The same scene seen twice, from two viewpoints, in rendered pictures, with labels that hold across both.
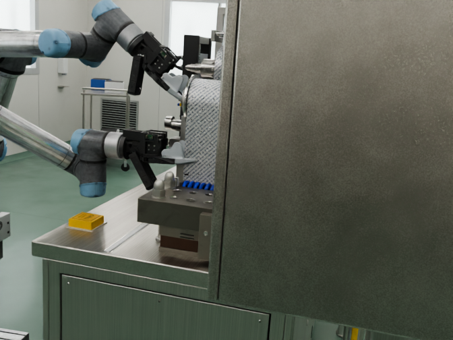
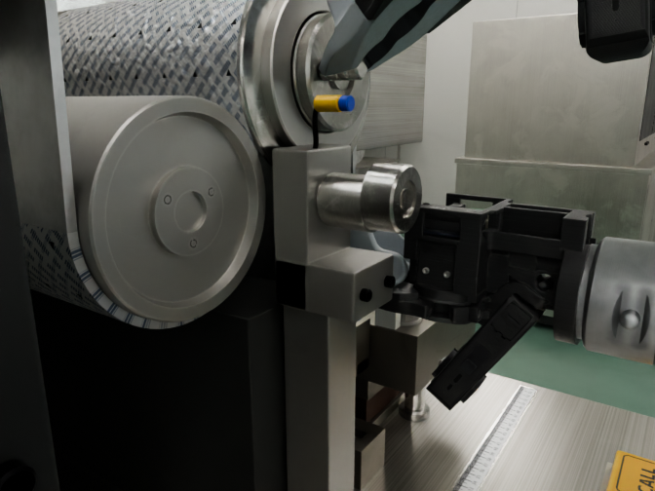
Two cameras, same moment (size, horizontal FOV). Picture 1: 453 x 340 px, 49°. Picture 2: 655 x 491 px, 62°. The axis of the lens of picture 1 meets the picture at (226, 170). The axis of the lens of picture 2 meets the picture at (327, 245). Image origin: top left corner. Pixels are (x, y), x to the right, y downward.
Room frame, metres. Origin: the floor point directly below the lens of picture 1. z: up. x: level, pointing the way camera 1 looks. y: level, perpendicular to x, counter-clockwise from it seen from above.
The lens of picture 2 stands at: (1.76, 0.25, 1.23)
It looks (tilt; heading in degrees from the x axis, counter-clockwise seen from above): 15 degrees down; 200
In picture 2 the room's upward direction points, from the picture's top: straight up
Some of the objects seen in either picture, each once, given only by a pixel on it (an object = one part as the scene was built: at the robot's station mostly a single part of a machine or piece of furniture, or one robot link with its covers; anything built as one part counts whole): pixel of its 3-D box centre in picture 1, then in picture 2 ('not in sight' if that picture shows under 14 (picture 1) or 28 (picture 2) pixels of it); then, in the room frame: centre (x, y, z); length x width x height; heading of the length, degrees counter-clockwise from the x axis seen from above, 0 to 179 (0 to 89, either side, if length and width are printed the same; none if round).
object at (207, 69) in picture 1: (212, 69); not in sight; (1.65, 0.07, 1.33); 0.06 x 0.06 x 0.06; 76
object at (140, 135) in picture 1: (144, 146); (496, 265); (1.37, 0.23, 1.12); 0.12 x 0.08 x 0.09; 76
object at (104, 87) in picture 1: (107, 123); not in sight; (6.06, 1.49, 0.51); 0.91 x 0.58 x 1.02; 10
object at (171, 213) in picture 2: not in sight; (59, 190); (1.48, -0.04, 1.17); 0.26 x 0.12 x 0.12; 76
